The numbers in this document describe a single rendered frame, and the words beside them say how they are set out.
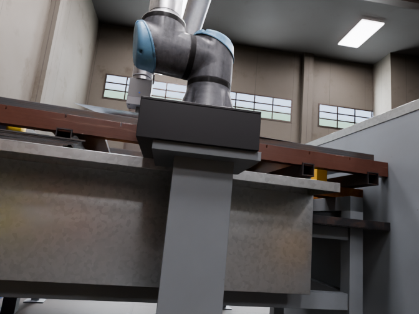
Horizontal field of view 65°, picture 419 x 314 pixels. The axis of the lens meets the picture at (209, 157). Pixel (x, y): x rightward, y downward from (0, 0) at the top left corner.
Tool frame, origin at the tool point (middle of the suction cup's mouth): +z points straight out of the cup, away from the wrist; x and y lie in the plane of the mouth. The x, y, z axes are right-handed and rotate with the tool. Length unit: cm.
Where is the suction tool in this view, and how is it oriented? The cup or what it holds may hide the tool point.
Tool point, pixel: (136, 119)
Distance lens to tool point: 128.0
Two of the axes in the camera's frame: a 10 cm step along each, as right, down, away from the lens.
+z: -0.9, 9.8, -1.9
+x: 1.5, -1.8, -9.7
